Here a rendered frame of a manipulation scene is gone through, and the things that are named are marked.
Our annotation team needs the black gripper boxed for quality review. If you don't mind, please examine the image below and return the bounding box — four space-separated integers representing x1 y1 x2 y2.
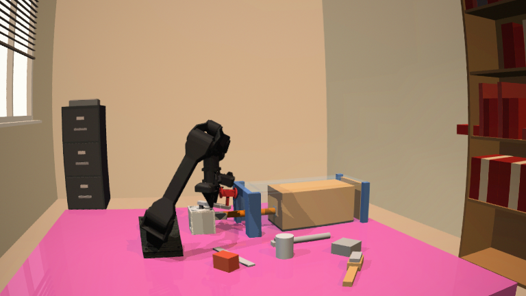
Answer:
195 165 221 208

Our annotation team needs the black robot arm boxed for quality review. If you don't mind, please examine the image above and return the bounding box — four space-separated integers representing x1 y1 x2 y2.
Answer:
140 119 235 248

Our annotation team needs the beige cube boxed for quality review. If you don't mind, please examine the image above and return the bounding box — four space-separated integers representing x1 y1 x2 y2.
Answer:
331 237 362 257

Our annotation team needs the beige flat bar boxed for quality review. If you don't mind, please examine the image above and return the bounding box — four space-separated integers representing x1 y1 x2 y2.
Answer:
213 247 255 267

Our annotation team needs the grey cylinder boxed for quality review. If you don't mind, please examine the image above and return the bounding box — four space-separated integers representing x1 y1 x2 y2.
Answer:
275 234 294 260

